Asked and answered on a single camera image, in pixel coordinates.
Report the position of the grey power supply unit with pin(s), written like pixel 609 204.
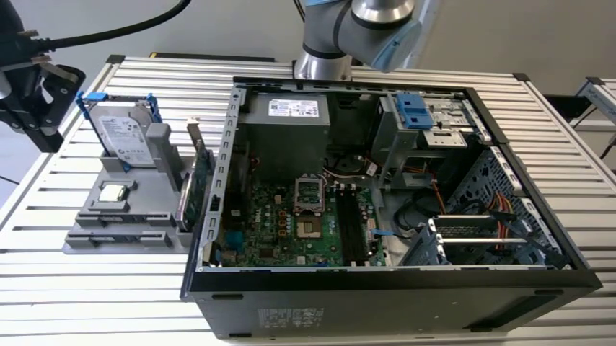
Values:
pixel 284 151

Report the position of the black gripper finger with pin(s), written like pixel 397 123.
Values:
pixel 61 86
pixel 13 117

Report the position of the perforated metal disk bay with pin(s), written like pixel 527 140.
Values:
pixel 464 225

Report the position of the black round fan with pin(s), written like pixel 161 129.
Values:
pixel 349 164

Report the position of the hard disk in blue carrier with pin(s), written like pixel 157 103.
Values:
pixel 121 133

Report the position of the black square controller chip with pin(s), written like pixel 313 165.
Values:
pixel 266 253

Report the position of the grey parts rack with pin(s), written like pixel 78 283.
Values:
pixel 145 194

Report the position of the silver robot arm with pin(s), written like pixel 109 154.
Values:
pixel 337 29

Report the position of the CPU socket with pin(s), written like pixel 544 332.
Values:
pixel 308 229

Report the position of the black PC case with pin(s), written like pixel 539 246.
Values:
pixel 385 313

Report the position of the green motherboard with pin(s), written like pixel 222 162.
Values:
pixel 325 252

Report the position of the blue rear port block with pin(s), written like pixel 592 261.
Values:
pixel 233 240

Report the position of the blue plastic drive latch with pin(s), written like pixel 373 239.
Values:
pixel 413 115

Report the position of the green graphics card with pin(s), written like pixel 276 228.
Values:
pixel 196 194

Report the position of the silver metal drive cage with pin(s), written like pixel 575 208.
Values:
pixel 401 151

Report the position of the silver CPU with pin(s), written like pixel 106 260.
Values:
pixel 111 193

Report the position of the metal slat side table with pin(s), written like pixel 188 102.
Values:
pixel 596 95

